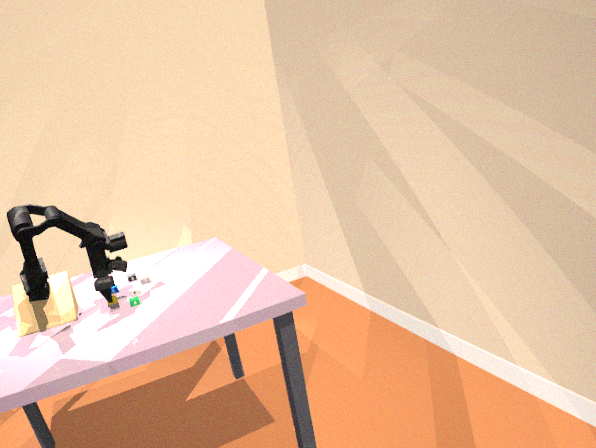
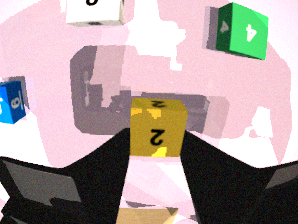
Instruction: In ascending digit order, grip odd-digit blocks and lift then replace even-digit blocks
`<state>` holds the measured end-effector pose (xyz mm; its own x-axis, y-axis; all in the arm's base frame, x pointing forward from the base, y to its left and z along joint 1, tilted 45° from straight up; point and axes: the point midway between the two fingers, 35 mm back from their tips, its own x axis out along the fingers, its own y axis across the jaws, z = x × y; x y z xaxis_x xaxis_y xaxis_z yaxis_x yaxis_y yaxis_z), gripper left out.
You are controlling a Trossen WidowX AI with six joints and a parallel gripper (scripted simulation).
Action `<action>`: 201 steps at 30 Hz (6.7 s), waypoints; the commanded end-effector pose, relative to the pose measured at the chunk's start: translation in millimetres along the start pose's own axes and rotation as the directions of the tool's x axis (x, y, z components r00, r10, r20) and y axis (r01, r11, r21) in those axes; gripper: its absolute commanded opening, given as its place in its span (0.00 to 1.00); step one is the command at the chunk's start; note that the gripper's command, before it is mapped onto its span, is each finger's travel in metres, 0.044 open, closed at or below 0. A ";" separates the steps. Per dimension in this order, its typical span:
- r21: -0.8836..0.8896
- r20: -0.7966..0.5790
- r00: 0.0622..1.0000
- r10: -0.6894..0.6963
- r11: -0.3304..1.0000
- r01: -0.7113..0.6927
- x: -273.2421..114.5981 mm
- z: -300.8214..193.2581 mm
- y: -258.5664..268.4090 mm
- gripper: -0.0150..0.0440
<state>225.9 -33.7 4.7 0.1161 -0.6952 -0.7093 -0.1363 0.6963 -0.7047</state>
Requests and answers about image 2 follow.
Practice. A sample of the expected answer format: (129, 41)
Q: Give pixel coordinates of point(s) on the blue block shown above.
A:
(11, 102)

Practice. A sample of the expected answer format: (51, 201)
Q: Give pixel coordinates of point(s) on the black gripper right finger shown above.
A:
(224, 190)

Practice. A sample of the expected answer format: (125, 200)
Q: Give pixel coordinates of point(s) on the green block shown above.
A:
(242, 31)

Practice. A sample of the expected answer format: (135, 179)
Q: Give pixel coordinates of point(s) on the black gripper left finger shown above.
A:
(89, 188)

